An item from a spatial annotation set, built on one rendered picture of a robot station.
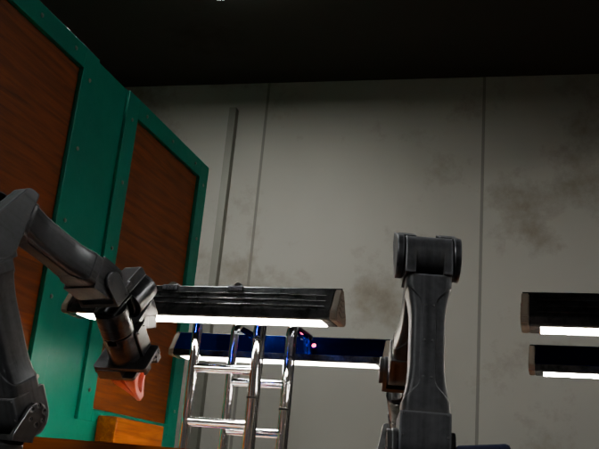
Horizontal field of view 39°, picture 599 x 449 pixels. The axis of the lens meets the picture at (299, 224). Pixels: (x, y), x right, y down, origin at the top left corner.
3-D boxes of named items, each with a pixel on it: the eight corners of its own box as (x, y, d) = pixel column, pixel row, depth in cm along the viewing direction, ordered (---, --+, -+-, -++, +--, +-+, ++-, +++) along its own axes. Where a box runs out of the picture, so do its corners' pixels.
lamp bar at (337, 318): (336, 320, 164) (339, 283, 167) (59, 311, 182) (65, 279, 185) (346, 328, 172) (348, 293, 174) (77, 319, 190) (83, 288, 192)
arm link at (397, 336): (380, 368, 141) (396, 208, 127) (433, 372, 141) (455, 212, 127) (380, 417, 131) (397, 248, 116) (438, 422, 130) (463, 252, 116)
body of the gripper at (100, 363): (110, 351, 152) (100, 318, 149) (161, 353, 149) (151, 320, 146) (94, 374, 147) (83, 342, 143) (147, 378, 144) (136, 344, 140)
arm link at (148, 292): (128, 298, 154) (102, 243, 149) (166, 297, 150) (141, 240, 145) (94, 338, 145) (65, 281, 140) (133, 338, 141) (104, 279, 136)
